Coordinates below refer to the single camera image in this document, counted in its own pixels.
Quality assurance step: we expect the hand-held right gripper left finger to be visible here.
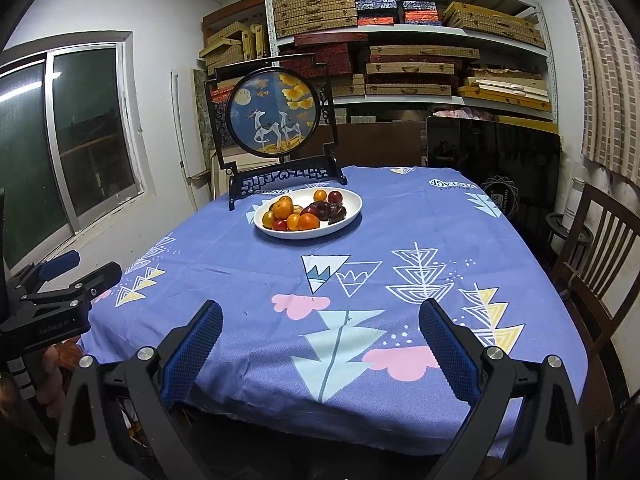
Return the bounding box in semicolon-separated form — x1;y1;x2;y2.
54;300;224;480

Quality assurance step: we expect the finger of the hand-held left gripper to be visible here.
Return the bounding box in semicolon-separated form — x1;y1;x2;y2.
10;250;81;286
22;261;123;311

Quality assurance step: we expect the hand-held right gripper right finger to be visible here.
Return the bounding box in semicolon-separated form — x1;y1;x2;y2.
418;298;588;480

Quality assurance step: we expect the white oval plate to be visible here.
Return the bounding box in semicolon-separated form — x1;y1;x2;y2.
253;186;364;240

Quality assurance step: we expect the person's left hand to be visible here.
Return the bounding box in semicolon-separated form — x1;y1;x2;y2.
0;342;66;421

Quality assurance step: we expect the blue printed tablecloth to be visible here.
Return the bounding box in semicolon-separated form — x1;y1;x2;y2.
77;164;588;458

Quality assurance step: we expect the aluminium sliding window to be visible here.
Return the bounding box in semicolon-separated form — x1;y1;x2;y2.
0;30;151;281

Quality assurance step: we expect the dark wooden chair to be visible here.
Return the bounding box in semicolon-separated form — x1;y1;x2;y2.
550;182;640;431

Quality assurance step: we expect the black round stool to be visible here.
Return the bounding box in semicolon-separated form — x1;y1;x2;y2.
545;211;593;261

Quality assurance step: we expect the leaning framed panel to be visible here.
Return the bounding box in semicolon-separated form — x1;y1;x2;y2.
192;69;221;201

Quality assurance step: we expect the white cylindrical bottle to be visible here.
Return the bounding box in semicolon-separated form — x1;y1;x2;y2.
562;177;588;231

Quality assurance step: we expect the black glossy panel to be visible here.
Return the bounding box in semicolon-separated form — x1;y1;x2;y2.
425;114;562;221

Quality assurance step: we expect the brown wooden board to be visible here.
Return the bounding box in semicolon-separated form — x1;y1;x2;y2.
310;121;426;168

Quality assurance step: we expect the pink cloth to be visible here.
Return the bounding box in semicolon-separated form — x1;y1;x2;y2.
432;106;496;122

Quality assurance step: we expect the round deer painting table screen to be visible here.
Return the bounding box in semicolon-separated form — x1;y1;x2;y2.
202;52;349;211

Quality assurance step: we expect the stack of pale flat boxes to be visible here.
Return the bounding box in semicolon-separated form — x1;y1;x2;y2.
457;67;552;112

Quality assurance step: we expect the checked beige curtain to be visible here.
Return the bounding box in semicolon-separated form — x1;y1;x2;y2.
552;0;640;188

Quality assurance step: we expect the stack of dark red boxes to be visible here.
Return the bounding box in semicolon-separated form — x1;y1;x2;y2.
292;32;369;79

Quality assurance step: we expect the stack of tan woven boxes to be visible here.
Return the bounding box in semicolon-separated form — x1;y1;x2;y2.
199;0;548;98

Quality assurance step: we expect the black wire round ornament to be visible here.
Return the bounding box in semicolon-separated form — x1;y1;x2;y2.
480;175;521;216

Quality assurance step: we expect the white wall pipe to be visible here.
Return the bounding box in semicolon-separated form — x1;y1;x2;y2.
170;69;198;211

